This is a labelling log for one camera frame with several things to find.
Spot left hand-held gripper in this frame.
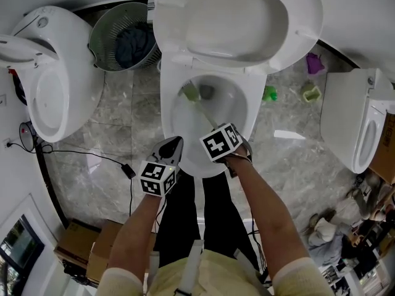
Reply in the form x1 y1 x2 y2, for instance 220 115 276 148
138 136 185 198

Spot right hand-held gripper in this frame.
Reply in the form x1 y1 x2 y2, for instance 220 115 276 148
199 122 254 178

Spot light green toilet brush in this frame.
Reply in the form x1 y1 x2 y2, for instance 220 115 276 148
177 83 220 130

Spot white toilet with round seat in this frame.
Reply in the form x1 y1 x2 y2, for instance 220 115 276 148
152 0 324 178

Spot person's left forearm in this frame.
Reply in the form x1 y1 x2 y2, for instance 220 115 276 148
107 194 164 282

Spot person's right forearm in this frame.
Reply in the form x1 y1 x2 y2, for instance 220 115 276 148
230 158 311 273

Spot light green brush holder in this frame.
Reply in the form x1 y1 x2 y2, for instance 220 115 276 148
301 83 322 103

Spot white toilet with flat lid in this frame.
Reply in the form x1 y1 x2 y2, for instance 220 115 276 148
320 68 395 175

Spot white egg-shaped toilet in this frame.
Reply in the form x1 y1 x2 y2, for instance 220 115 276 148
0 5 104 144

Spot green plastic bottle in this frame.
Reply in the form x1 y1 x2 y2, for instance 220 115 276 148
262 85 278 102

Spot person's black trousers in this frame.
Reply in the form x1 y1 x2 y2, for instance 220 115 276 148
152 170 262 271

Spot dark blue cloth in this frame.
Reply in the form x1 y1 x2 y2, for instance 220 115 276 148
114 26 157 69

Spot purple cloth item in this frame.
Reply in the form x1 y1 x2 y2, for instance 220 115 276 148
305 52 326 76

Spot brown cardboard box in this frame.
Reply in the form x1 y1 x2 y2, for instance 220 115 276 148
88 220 157 285
54 220 102 269

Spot green slatted plastic basket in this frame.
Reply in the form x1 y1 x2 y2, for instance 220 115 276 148
88 1 162 72

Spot person's cream top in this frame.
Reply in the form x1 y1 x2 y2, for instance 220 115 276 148
97 248 336 296

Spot small black fan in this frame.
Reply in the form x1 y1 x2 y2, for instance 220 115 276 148
19 121 38 152

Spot large printed cardboard box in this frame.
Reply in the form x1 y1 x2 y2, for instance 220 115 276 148
368 112 395 184

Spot black and white prints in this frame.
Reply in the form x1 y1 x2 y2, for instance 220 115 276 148
320 262 362 296

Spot black power adapter with cable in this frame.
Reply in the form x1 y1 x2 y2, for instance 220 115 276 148
7 142 136 217

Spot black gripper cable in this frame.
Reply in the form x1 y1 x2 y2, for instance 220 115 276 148
246 208 272 286

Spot grey harness strap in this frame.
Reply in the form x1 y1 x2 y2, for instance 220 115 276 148
174 239 205 296

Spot black hose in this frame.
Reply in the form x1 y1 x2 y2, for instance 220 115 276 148
12 74 28 106

